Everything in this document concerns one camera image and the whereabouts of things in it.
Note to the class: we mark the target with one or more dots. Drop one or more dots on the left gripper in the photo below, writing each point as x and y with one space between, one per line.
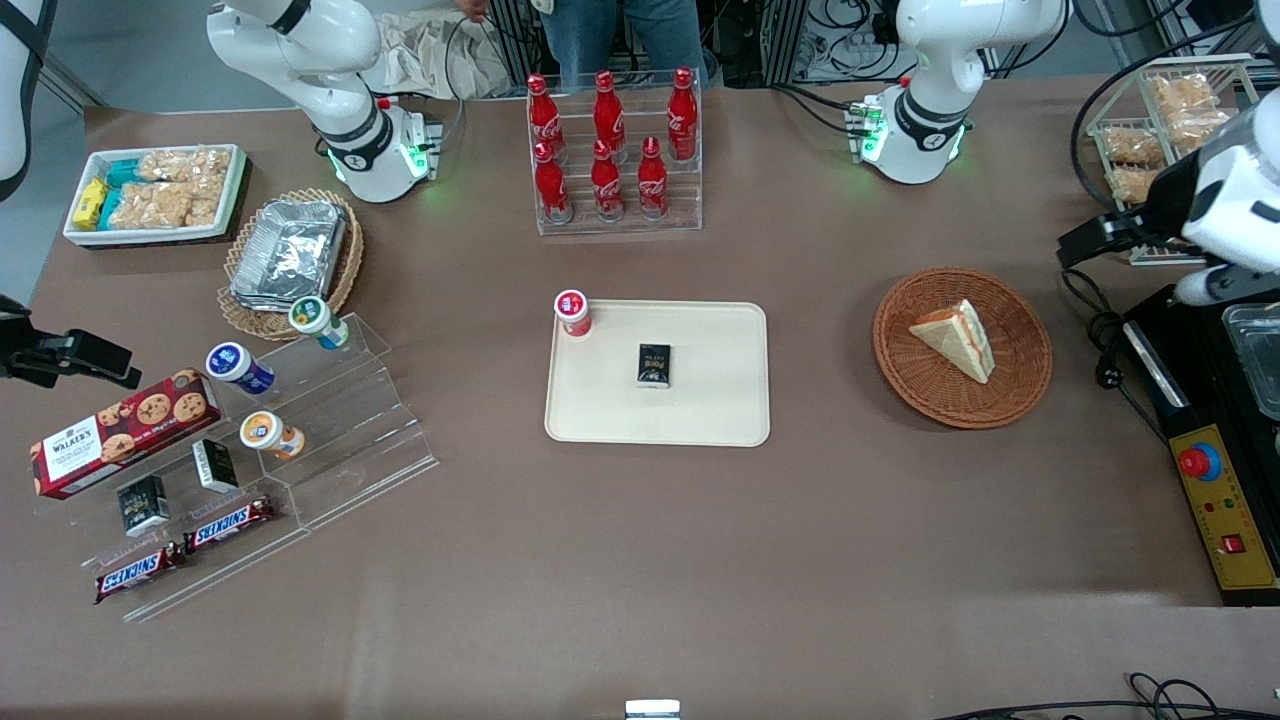
1166 201

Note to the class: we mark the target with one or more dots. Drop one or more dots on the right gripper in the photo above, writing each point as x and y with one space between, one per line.
20 352

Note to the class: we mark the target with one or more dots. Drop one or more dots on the triangular white bread sandwich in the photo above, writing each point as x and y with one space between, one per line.
960 345

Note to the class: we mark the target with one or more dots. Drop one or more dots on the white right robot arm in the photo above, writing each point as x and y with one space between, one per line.
350 150

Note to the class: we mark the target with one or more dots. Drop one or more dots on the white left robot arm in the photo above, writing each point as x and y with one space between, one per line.
935 120

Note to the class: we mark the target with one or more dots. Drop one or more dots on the white rectangular snack tray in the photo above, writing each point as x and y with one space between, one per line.
232 190

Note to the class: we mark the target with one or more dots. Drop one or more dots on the brown round wicker basket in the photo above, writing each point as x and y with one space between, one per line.
920 390

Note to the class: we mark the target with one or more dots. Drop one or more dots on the light oval wicker basket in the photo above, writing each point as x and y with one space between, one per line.
350 265

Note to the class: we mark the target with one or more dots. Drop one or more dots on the cream plastic tray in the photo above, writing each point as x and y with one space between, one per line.
720 410

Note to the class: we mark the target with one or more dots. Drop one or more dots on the red Walkers cookie box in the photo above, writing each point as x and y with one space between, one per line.
110 440

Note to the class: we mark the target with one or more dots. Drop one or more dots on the clear bag rice crackers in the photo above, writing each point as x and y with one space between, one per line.
185 163
150 205
1182 92
1198 128
1132 184
1132 146

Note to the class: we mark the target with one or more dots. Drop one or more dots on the blue cap yogurt bottle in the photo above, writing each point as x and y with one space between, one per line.
232 363

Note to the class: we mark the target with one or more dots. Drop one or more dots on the small black box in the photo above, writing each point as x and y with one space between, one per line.
654 365
143 505
215 465

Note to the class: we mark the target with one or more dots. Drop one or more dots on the teal snack packet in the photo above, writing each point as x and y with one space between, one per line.
110 208
122 173

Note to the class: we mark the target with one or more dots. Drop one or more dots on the orange cap yogurt bottle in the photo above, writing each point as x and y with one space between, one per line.
262 431

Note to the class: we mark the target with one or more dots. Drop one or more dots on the yellow snack packet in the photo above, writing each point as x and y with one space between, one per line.
90 203

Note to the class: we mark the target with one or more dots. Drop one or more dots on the black appliance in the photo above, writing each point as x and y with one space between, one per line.
1190 400

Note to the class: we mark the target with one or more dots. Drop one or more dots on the Snickers chocolate bar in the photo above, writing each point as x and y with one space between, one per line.
140 572
228 523

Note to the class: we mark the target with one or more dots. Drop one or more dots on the clear rectangular container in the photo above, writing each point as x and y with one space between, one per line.
1258 360

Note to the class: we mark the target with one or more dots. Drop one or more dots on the green cap yogurt bottle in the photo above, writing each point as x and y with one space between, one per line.
312 317

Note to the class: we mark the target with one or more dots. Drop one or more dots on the stacked aluminium foil trays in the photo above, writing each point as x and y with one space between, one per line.
290 250

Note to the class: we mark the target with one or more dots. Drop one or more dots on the red emergency stop button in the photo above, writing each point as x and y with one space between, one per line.
1199 461

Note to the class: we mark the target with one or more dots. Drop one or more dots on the clear acrylic stepped display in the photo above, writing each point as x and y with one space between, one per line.
350 440

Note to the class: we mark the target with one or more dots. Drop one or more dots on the yellow control panel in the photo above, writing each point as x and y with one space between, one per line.
1235 520

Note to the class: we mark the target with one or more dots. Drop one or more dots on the red cola bottle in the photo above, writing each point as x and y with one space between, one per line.
606 185
682 115
608 110
544 115
551 190
652 185

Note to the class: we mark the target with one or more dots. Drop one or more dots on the beige cloth bag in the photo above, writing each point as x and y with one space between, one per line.
430 55

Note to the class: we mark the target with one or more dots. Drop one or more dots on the red cap yogurt bottle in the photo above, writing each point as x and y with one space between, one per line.
573 310

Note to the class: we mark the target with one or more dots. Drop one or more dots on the clear acrylic bottle rack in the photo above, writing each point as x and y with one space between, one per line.
620 226

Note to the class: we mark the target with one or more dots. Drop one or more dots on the person in blue jeans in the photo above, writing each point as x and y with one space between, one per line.
620 35

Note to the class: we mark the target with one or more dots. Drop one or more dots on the small white object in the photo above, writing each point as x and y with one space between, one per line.
652 710

